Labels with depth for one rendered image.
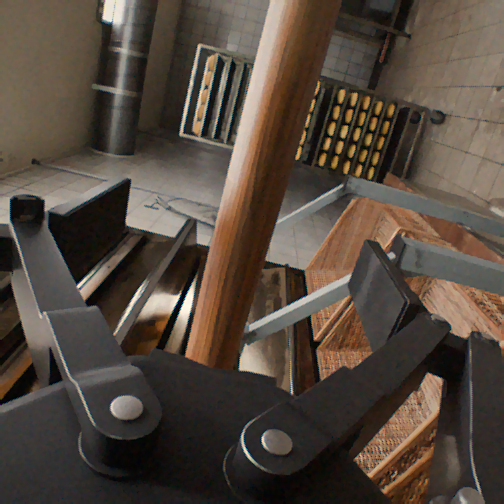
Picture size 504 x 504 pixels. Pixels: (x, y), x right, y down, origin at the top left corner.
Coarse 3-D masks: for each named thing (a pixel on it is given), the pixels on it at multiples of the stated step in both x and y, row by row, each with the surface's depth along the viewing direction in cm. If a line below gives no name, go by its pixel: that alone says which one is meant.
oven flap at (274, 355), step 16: (272, 272) 177; (288, 272) 170; (272, 288) 162; (288, 288) 157; (256, 304) 151; (272, 304) 150; (288, 304) 145; (256, 320) 140; (272, 336) 130; (288, 336) 126; (256, 352) 123; (272, 352) 122; (288, 352) 121; (240, 368) 116; (256, 368) 115; (272, 368) 115; (288, 368) 114; (288, 384) 108
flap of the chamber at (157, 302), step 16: (192, 224) 166; (192, 240) 166; (176, 256) 138; (192, 256) 169; (160, 272) 122; (176, 272) 140; (160, 288) 119; (176, 288) 141; (144, 304) 104; (160, 304) 120; (128, 320) 96; (144, 320) 104; (160, 320) 121; (128, 336) 92; (144, 336) 105; (160, 336) 122; (128, 352) 92; (144, 352) 106
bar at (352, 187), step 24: (336, 192) 102; (360, 192) 101; (384, 192) 101; (408, 192) 103; (288, 216) 106; (432, 216) 102; (456, 216) 102; (480, 216) 102; (408, 240) 58; (408, 264) 57; (432, 264) 56; (456, 264) 56; (480, 264) 56; (336, 288) 60; (480, 288) 58; (288, 312) 62; (312, 312) 62; (264, 336) 64
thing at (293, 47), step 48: (288, 0) 15; (336, 0) 15; (288, 48) 15; (288, 96) 16; (240, 144) 17; (288, 144) 17; (240, 192) 18; (240, 240) 18; (240, 288) 19; (192, 336) 21; (240, 336) 21
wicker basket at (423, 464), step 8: (432, 448) 61; (424, 456) 61; (432, 456) 60; (416, 464) 62; (424, 464) 61; (408, 472) 63; (416, 472) 62; (424, 472) 64; (400, 480) 63; (408, 480) 63; (416, 480) 64; (392, 488) 64; (400, 488) 64; (408, 488) 65; (416, 488) 65; (424, 488) 64; (392, 496) 66; (400, 496) 66; (408, 496) 66; (416, 496) 66; (424, 496) 65
